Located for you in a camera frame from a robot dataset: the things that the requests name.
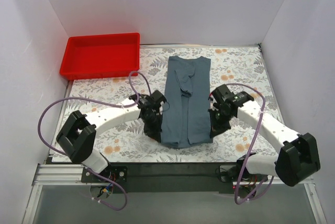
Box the red plastic tray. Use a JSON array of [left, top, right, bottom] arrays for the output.
[[60, 32, 140, 81]]

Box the floral patterned table mat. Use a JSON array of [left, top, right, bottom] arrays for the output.
[[58, 46, 282, 162]]

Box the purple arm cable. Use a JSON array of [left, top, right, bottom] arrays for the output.
[[225, 83, 275, 206], [38, 71, 151, 211]]

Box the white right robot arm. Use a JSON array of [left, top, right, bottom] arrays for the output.
[[209, 85, 321, 187]]

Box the blue-grey t-shirt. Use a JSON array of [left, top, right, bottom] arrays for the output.
[[161, 56, 213, 149]]

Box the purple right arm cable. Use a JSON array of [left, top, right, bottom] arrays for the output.
[[225, 83, 275, 206]]

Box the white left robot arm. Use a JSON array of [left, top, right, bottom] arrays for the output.
[[56, 91, 167, 175]]

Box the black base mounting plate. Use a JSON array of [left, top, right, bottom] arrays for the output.
[[81, 162, 269, 196]]

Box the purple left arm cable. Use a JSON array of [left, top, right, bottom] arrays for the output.
[[38, 71, 151, 211]]

